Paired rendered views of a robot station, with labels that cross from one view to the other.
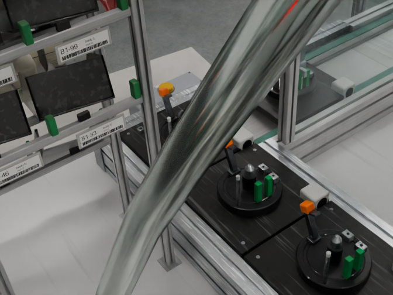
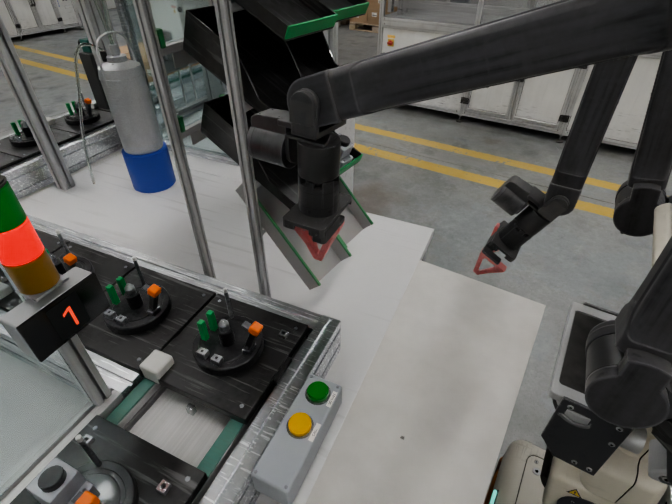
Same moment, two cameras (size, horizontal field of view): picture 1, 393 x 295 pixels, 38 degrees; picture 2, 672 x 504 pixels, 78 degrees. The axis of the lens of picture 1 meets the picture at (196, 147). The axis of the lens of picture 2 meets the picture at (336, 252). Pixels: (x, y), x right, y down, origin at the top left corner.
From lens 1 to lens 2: 1.68 m
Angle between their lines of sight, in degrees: 96
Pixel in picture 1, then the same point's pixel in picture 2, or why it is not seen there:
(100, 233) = (282, 292)
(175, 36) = not seen: outside the picture
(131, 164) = (273, 308)
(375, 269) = not seen: hidden behind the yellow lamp
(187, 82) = (275, 456)
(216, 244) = (162, 269)
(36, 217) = (344, 285)
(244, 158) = (149, 344)
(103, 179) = not seen: hidden behind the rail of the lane
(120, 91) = (416, 482)
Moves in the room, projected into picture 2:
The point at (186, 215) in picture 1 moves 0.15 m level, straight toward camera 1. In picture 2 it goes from (194, 280) to (175, 249)
